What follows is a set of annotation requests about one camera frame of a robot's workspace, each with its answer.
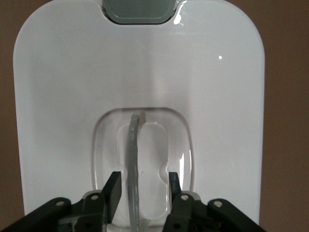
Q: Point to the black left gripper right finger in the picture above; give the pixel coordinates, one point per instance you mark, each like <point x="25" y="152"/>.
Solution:
<point x="183" y="212"/>

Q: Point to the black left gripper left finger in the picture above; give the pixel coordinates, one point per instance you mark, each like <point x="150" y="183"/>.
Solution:
<point x="114" y="193"/>

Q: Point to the white box lid grey latches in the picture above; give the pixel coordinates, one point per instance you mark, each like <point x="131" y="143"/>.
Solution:
<point x="72" y="96"/>

